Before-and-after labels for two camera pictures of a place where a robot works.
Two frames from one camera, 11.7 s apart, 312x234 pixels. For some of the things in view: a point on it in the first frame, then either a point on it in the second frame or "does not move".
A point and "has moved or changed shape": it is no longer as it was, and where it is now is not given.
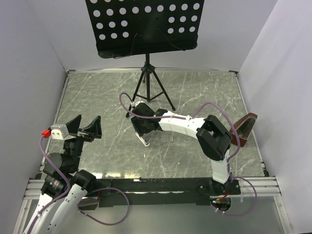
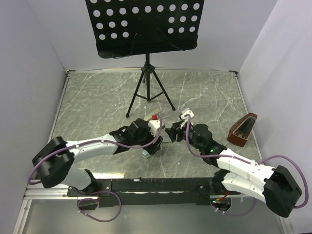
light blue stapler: [144, 139] has moved or changed shape
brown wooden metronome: [243, 127] does not move
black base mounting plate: [154, 192] does not move
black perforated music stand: [128, 28] does not move
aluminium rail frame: [250, 186] does not move
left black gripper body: [73, 147] → [146, 138]
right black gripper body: [140, 126] → [181, 132]
